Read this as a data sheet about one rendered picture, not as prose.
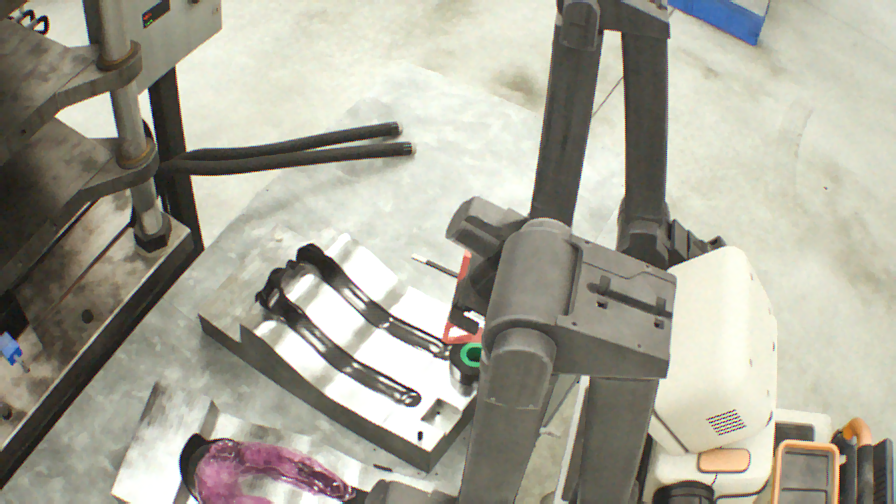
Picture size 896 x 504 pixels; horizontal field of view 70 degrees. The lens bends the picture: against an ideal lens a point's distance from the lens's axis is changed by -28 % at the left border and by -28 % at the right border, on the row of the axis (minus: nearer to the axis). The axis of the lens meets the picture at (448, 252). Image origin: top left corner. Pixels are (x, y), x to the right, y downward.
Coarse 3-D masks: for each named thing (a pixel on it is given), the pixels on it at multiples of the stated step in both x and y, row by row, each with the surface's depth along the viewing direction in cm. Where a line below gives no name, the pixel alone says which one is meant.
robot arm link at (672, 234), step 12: (624, 228) 108; (660, 228) 107; (672, 228) 109; (684, 228) 110; (660, 240) 106; (672, 240) 107; (684, 240) 109; (672, 252) 107; (684, 252) 107; (672, 264) 108
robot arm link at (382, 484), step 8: (384, 480) 89; (392, 480) 87; (376, 488) 89; (384, 488) 87; (392, 488) 86; (400, 488) 86; (408, 488) 87; (416, 488) 87; (368, 496) 90; (376, 496) 88; (384, 496) 86; (392, 496) 85; (400, 496) 86; (408, 496) 86; (416, 496) 86; (424, 496) 87; (432, 496) 87; (440, 496) 88; (448, 496) 88; (456, 496) 89
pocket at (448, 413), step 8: (440, 400) 134; (432, 408) 134; (440, 408) 135; (448, 408) 134; (456, 408) 133; (424, 416) 132; (432, 416) 134; (440, 416) 134; (448, 416) 134; (456, 416) 133; (432, 424) 133; (440, 424) 133; (448, 424) 133
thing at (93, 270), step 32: (128, 192) 174; (96, 224) 167; (128, 224) 168; (64, 256) 160; (96, 256) 161; (128, 256) 161; (160, 256) 162; (32, 288) 153; (64, 288) 154; (96, 288) 155; (128, 288) 156; (32, 320) 147; (64, 320) 149; (96, 320) 149; (128, 320) 157; (64, 352) 143; (96, 352) 149; (32, 384) 137; (64, 384) 141; (0, 416) 130; (32, 416) 133; (0, 448) 126
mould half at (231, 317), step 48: (288, 240) 157; (336, 240) 147; (240, 288) 149; (288, 288) 140; (384, 288) 146; (240, 336) 142; (288, 336) 135; (336, 336) 139; (384, 336) 141; (288, 384) 140; (336, 384) 134; (432, 384) 135; (384, 432) 130; (432, 432) 129
